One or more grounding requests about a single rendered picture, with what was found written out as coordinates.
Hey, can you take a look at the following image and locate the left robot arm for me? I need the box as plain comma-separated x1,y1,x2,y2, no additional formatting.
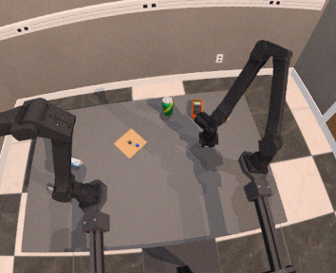
0,98,102,209

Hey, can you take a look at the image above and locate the green and yellow can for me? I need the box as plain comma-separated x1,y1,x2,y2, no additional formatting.
162,97,174,116

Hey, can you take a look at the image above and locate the orange flat mat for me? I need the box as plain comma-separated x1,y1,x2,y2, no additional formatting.
114,129,147,159

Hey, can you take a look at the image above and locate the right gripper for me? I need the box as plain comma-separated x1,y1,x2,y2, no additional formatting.
199,132,218,148

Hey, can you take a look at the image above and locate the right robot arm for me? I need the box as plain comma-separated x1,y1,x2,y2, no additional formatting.
194,40,292,174

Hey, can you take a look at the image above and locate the orange digital multimeter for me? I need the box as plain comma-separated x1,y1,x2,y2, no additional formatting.
192,100,202,118

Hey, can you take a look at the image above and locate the small white and blue box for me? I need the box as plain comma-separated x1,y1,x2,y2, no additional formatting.
71,157,83,168

